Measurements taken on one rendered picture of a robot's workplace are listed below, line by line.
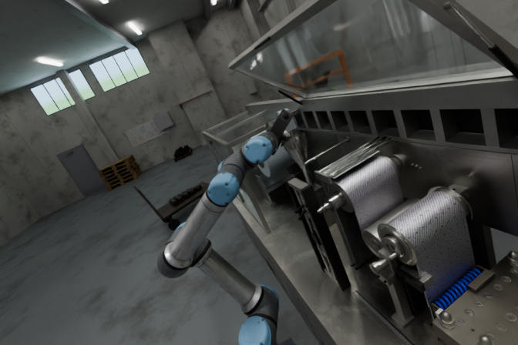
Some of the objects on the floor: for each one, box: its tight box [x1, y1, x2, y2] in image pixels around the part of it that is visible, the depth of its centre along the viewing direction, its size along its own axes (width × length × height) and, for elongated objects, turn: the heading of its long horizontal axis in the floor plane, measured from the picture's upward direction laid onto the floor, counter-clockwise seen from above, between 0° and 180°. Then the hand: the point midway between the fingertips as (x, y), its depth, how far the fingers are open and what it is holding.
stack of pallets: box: [98, 155, 143, 191], centre depth 1079 cm, size 130×89×92 cm
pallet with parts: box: [173, 145, 193, 162], centre depth 1099 cm, size 78×113×41 cm
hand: (280, 128), depth 105 cm, fingers open, 7 cm apart
